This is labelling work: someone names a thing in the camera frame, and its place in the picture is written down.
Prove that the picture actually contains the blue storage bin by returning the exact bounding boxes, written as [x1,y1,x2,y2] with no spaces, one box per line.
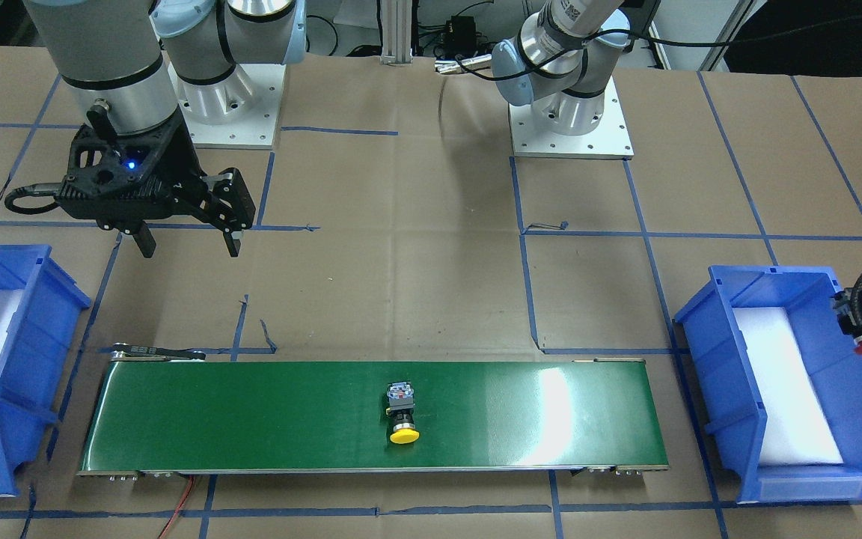
[0,245,91,497]
[675,265,862,504]

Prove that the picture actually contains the aluminium frame post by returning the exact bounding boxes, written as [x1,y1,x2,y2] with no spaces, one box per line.
[377,0,418,65]

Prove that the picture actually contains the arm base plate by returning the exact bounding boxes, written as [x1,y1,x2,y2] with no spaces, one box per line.
[509,78,635,159]
[168,64,287,150]

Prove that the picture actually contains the green conveyor belt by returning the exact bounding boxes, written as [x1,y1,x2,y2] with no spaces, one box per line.
[79,359,668,475]

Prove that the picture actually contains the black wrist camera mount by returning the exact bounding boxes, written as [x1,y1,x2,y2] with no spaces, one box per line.
[54,101,207,230]

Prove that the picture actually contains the yellow push button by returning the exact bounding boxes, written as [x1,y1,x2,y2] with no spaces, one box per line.
[385,381,420,445]

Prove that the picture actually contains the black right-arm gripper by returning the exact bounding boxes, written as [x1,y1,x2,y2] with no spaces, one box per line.
[120,168,256,259]

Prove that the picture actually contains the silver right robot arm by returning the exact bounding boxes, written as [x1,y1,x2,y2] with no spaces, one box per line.
[4,1,307,258]

